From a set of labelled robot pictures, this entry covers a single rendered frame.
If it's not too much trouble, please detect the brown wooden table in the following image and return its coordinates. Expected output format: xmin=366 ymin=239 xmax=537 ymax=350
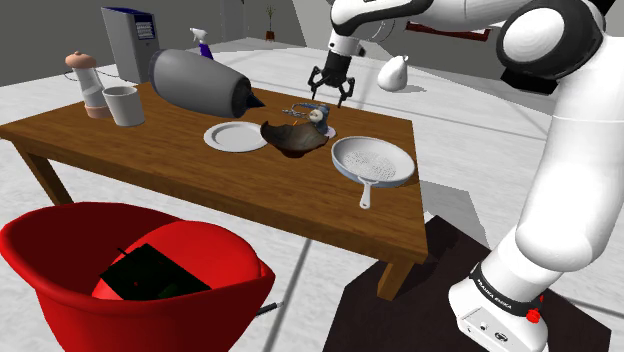
xmin=0 ymin=80 xmax=430 ymax=302

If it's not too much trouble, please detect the white plate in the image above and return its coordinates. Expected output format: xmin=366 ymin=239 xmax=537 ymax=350
xmin=203 ymin=120 xmax=270 ymax=154

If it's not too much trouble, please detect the dark robot stand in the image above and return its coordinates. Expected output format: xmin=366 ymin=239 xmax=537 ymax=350
xmin=321 ymin=214 xmax=613 ymax=352

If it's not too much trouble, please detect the white frying pan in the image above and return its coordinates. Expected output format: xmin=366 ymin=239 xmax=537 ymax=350
xmin=330 ymin=135 xmax=417 ymax=211

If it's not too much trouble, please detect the clear grinder with pink cap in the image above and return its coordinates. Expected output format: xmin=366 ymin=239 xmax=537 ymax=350
xmin=64 ymin=50 xmax=114 ymax=120

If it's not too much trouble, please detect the blue and white figure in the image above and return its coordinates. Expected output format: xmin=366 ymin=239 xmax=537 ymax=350
xmin=307 ymin=103 xmax=338 ymax=140

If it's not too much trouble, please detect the grey box appliance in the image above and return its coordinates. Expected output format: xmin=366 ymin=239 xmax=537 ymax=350
xmin=100 ymin=6 xmax=162 ymax=85

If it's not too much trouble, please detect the white pear-shaped vase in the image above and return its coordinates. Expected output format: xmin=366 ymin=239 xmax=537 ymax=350
xmin=377 ymin=54 xmax=411 ymax=93

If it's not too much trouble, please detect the white cup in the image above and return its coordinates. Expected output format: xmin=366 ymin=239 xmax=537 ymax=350
xmin=101 ymin=86 xmax=147 ymax=128

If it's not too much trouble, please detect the purple spray bottle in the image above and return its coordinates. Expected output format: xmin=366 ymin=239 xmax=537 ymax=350
xmin=189 ymin=27 xmax=215 ymax=61

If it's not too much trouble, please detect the black flat book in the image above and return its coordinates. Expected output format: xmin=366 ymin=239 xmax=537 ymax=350
xmin=98 ymin=243 xmax=214 ymax=301

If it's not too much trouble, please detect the dark brown bowl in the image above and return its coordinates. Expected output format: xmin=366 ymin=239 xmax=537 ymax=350
xmin=259 ymin=119 xmax=331 ymax=160

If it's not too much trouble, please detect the red armchair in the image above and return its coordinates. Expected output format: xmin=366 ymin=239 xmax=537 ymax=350
xmin=0 ymin=201 xmax=284 ymax=352

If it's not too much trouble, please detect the small silver metal thing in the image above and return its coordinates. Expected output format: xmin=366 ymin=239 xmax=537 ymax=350
xmin=281 ymin=102 xmax=313 ymax=120

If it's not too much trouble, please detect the large grey cone-shaped appliance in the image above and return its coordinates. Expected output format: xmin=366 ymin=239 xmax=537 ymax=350
xmin=147 ymin=48 xmax=267 ymax=120

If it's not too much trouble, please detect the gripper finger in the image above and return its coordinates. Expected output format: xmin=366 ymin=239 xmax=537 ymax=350
xmin=307 ymin=66 xmax=325 ymax=94
xmin=336 ymin=79 xmax=357 ymax=109

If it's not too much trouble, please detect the potted plant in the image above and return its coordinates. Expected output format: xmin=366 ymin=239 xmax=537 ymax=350
xmin=264 ymin=4 xmax=277 ymax=43

